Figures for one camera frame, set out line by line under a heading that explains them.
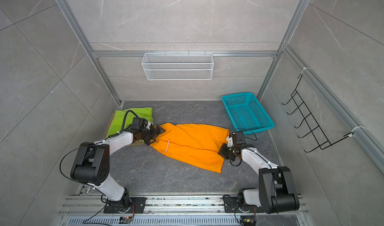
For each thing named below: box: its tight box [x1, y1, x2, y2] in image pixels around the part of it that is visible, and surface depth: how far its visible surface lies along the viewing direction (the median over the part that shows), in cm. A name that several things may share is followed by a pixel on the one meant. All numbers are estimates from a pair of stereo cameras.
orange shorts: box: [150, 123, 230, 174], surface depth 95 cm
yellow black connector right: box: [243, 219, 256, 226], surface depth 71 cm
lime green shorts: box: [106, 107, 153, 138], surface depth 100 cm
